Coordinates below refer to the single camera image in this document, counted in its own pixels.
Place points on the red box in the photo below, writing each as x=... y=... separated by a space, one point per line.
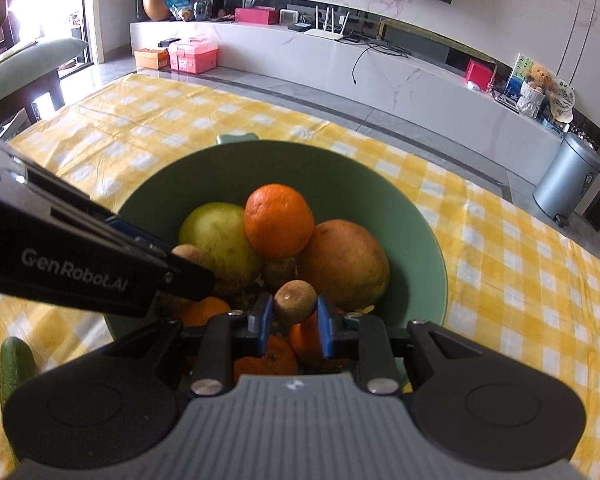
x=479 y=75

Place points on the teddy bear in white holder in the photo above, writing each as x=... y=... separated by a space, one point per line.
x=535 y=92

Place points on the magenta flat box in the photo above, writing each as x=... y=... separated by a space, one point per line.
x=256 y=16

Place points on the small white display device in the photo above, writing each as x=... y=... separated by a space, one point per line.
x=291 y=16

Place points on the large pink storage box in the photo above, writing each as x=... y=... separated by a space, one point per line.
x=197 y=57

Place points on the yellow pear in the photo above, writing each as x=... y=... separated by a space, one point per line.
x=215 y=240

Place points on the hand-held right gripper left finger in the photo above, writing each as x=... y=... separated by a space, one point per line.
x=264 y=325

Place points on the small black device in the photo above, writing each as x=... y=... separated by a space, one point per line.
x=300 y=26

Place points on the green cushioned chair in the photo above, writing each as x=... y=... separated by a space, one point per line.
x=20 y=65

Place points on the yellow checked tablecloth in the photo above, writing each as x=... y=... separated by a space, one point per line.
x=505 y=260

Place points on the orange cardboard box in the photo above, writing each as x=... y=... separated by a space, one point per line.
x=151 y=59

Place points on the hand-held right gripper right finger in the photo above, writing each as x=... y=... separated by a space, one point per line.
x=325 y=330

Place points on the green cucumber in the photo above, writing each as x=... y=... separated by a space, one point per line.
x=15 y=365

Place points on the small pink storage box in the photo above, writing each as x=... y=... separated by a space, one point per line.
x=173 y=59

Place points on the red yellow apple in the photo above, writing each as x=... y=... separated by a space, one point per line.
x=345 y=260

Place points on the white marble media console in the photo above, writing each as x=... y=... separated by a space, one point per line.
x=305 y=70

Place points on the blue snack packet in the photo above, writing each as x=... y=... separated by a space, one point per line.
x=180 y=9

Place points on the grey metal trash can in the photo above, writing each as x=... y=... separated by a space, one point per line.
x=565 y=180

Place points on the white wifi router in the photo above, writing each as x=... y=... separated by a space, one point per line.
x=327 y=32

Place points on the brown longan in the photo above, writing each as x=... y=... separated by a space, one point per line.
x=187 y=255
x=279 y=271
x=294 y=300

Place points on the white cap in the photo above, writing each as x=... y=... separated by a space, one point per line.
x=564 y=102

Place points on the orange tangerine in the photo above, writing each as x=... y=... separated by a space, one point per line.
x=304 y=342
x=205 y=311
x=270 y=361
x=279 y=220

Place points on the blue picture card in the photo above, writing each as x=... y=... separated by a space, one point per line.
x=515 y=80

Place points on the green plastic colander bowl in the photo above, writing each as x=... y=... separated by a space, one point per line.
x=355 y=185

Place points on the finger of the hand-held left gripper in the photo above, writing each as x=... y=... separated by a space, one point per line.
x=125 y=225

